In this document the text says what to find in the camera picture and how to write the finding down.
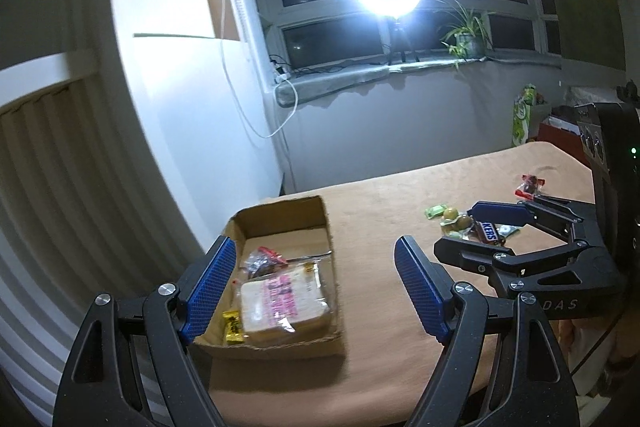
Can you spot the yellow snack packet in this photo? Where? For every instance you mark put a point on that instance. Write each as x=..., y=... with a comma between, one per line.
x=232, y=329

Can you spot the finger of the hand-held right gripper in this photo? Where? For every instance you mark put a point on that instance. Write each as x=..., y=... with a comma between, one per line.
x=500, y=212
x=470, y=257

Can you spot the red silver snack packet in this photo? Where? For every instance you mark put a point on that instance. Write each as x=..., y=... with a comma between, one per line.
x=260, y=261

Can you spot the potted spider plant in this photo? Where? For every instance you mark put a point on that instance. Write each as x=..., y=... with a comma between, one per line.
x=467, y=42

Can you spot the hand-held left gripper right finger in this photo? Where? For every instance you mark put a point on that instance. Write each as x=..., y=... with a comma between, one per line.
x=422, y=292

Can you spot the grey windowsill cover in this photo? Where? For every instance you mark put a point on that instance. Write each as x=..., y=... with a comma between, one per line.
x=325, y=84

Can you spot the large brown chocolate bar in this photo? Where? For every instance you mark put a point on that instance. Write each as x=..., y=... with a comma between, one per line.
x=487, y=232

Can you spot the white panel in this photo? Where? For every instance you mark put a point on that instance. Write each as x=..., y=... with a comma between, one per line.
x=190, y=107

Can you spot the tan tablecloth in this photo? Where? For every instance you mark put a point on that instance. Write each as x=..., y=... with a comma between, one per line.
x=380, y=217

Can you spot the sandwich bread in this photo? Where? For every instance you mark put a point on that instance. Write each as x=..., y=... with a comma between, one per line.
x=280, y=307

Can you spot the cardboard box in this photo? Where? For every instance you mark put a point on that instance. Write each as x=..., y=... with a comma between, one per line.
x=295, y=227

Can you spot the green candy packet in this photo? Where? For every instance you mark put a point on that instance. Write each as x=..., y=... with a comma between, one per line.
x=434, y=210

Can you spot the red clear candy packet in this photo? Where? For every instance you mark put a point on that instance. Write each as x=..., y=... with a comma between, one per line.
x=529, y=186

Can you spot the green paper bag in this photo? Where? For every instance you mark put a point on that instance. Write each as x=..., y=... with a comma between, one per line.
x=522, y=117

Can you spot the white power strip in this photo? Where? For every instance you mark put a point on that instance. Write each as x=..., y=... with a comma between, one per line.
x=280, y=74

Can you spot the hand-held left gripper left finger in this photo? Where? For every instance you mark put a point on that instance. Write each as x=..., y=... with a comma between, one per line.
x=207, y=292

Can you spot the red box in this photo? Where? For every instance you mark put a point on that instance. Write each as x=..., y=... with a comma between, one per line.
x=560, y=132

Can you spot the clear whitish snack packet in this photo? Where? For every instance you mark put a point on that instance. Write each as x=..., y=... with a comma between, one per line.
x=505, y=231

